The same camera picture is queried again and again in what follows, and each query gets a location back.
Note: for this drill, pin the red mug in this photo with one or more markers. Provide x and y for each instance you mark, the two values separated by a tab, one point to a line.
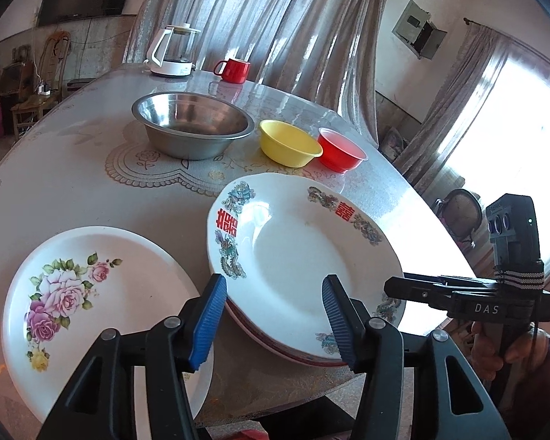
233	71

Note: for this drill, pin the carved wooden chair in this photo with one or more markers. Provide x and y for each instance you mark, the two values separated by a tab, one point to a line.
32	105

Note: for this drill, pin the yellow plastic bowl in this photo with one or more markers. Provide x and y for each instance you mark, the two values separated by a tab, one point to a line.
288	144

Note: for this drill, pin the grey patterned bundle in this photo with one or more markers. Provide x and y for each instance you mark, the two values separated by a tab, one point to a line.
391	143

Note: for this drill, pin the white glass electric kettle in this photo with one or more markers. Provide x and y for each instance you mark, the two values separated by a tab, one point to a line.
169	55

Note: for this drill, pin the wall electrical panel box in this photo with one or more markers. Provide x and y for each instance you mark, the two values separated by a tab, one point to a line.
417	27

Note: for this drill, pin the lace print tablecloth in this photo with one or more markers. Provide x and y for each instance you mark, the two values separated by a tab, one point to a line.
73	178

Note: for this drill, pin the red plastic bowl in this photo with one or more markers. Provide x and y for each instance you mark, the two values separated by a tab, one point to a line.
341	151

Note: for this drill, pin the bright window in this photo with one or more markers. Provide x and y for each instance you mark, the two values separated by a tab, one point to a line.
518	146

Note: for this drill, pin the round back dark chair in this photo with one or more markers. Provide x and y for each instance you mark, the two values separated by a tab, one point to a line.
463	213

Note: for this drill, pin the large grey curtain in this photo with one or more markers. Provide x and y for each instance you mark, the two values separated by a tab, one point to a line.
279	23

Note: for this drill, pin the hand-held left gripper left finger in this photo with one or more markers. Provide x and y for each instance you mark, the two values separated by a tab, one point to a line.
208	321

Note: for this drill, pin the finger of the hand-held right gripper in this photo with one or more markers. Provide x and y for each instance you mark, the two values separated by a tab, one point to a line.
421	294
458	278

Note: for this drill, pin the grey window curtain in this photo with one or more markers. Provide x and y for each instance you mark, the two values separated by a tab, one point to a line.
458	101

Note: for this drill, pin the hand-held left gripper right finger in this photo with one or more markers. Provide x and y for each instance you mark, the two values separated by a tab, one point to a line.
337	321

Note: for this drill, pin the white dragon print plate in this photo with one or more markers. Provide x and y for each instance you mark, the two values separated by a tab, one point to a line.
298	256

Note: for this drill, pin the white plate with red rim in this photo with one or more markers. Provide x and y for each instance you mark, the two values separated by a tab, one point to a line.
275	351

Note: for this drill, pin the white rose print plate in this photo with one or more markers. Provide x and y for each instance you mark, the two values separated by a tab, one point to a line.
119	311

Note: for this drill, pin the stainless steel bowl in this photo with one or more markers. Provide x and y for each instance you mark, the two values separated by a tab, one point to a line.
192	119

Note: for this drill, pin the person's right hand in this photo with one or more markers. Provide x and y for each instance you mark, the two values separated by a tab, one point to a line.
486	346

